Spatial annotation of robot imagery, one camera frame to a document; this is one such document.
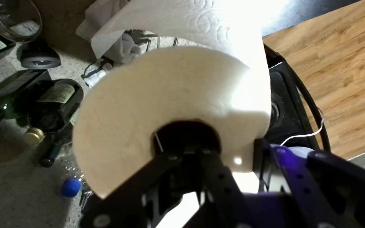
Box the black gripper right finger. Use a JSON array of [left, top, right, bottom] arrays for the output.
[[252, 137, 365, 228]]

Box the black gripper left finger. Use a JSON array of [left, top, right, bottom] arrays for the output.
[[78, 121, 251, 228]]

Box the white paper towel roll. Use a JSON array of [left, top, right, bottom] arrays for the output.
[[71, 0, 274, 201]]

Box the dark wine bottle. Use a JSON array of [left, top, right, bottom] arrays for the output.
[[38, 123, 76, 169]]

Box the olive oil bottle gold cap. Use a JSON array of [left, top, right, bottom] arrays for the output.
[[23, 78, 85, 148]]

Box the slim green glass bottle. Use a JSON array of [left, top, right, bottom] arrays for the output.
[[0, 69, 53, 137]]

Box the black round lid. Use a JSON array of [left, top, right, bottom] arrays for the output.
[[15, 40, 62, 72]]

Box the thin white cable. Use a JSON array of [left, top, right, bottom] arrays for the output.
[[279, 113, 325, 148]]

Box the thin black cable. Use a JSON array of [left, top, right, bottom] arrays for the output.
[[265, 45, 332, 154]]

